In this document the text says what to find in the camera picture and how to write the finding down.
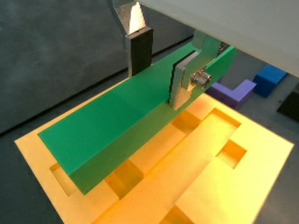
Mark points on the black block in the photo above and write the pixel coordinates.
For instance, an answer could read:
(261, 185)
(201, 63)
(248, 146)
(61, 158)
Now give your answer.
(290, 106)

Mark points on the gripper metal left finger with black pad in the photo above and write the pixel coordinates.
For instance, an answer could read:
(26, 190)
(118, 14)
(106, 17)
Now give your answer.
(138, 35)

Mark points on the purple comb-shaped block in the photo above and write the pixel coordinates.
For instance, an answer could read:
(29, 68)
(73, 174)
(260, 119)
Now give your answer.
(233, 97)

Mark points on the yellow slotted board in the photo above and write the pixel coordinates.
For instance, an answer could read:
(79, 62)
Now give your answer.
(204, 172)

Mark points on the green rectangular bar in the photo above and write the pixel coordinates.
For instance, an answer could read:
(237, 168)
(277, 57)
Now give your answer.
(98, 137)

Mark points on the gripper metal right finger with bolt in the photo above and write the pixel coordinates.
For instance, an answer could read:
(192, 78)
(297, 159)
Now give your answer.
(189, 70)

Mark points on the blue rectangular bar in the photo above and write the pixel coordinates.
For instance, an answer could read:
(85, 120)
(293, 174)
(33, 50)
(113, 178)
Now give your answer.
(268, 79)

